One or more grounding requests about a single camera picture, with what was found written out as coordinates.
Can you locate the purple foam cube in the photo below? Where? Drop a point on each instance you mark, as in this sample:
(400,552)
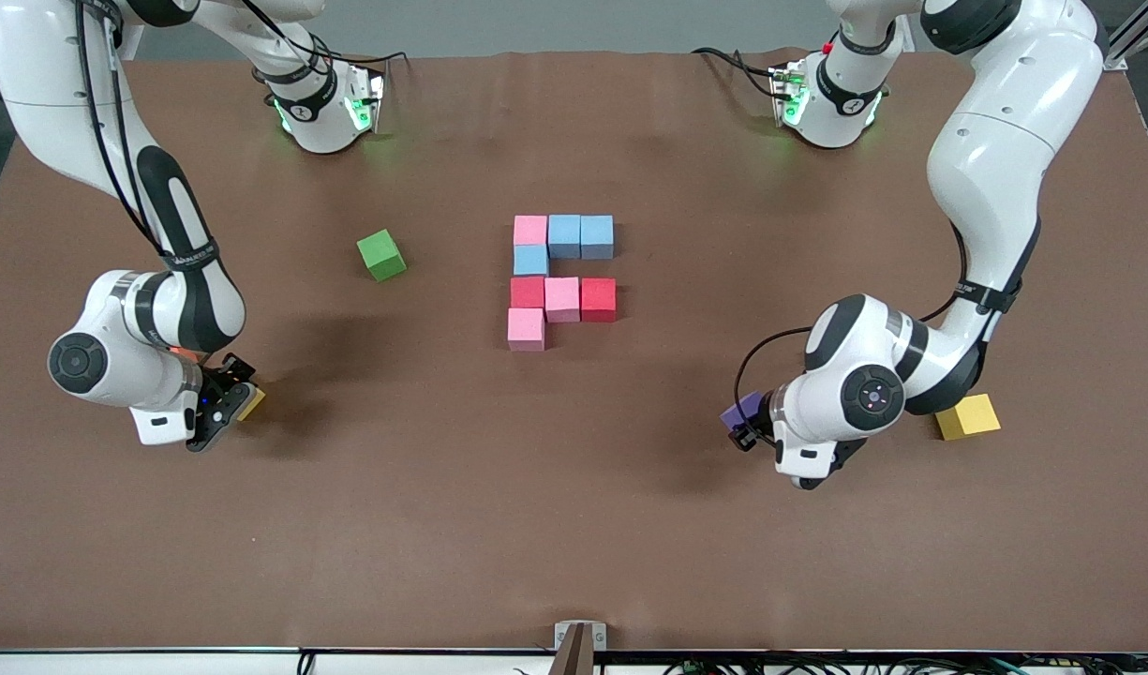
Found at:
(742,410)

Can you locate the yellow foam cube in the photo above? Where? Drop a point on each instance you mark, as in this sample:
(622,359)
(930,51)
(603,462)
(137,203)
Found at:
(252,403)
(972,419)

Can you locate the red foam cube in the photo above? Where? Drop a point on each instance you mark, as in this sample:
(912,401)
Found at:
(599,300)
(528,292)

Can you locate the pink foam cube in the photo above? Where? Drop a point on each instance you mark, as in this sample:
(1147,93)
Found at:
(529,231)
(526,330)
(562,300)

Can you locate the blue foam cube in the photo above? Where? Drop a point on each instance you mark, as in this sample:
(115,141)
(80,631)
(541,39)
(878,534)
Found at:
(597,237)
(531,260)
(564,236)

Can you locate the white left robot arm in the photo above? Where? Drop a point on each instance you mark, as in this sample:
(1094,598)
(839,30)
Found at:
(1005,141)

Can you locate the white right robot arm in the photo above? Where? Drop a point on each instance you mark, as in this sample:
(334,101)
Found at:
(49,75)

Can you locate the orange foam cube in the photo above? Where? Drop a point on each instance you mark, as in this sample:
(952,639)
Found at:
(185,353)

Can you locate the green foam cube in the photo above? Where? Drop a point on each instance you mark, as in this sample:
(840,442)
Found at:
(380,255)

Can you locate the brown table mat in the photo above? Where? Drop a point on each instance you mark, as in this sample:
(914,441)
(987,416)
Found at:
(574,562)

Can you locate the metal base connector box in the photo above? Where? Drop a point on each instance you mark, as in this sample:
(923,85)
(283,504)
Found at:
(367,94)
(787,94)

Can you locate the metal table edge bracket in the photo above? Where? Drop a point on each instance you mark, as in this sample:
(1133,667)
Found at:
(580,647)

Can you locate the aluminium frame post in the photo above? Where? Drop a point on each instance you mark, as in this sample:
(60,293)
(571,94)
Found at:
(1131,37)

